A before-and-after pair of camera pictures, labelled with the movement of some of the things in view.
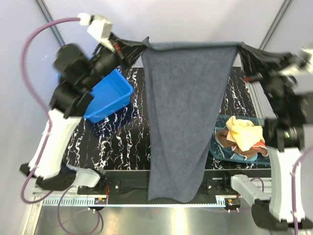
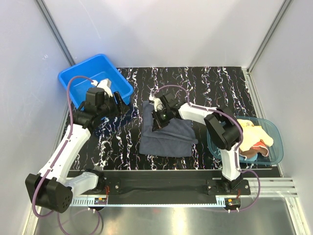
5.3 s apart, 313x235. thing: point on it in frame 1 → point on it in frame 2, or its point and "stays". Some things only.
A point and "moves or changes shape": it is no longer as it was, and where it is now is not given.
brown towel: x=260 y=147 stays
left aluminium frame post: x=54 y=29 stays
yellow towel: x=244 y=133 stays
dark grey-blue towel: x=187 y=83 moves or changes shape
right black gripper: x=254 y=60 → x=157 y=124
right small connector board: x=233 y=201 stays
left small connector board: x=100 y=200 stays
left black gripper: x=128 y=51 → x=120 y=108
